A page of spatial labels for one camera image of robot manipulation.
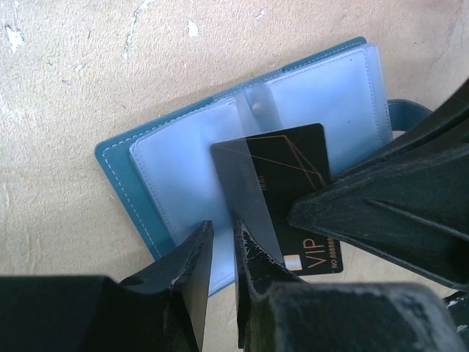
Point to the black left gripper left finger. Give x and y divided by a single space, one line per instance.
160 308

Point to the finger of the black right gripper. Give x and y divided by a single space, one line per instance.
407 203

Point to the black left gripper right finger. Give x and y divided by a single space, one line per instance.
278 311

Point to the blue leather card holder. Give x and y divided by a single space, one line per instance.
163 173

